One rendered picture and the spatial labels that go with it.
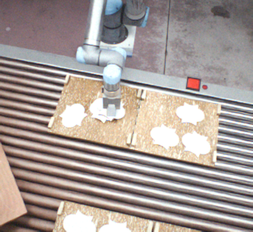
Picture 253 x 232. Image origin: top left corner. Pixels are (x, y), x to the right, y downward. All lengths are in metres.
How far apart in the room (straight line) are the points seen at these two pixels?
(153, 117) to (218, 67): 1.58
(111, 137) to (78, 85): 0.35
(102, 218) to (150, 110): 0.59
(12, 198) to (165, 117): 0.82
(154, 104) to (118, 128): 0.24
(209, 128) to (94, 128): 0.57
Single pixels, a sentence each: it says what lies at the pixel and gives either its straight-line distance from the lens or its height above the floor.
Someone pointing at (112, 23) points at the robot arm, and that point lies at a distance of 2.07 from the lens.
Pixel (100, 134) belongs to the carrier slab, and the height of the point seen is 0.94.
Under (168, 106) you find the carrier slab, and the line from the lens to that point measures 1.87.
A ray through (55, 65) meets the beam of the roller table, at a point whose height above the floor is 0.91.
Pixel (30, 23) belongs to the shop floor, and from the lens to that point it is 3.57.
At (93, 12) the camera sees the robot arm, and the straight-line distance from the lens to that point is 1.64.
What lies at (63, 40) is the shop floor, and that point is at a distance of 3.38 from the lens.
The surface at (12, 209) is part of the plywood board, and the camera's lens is 1.58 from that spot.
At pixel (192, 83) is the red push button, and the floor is 0.93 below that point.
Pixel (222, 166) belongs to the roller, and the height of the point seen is 0.92.
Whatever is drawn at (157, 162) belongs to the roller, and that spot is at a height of 0.92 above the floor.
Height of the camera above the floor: 2.52
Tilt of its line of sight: 58 degrees down
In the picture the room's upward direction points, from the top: 4 degrees clockwise
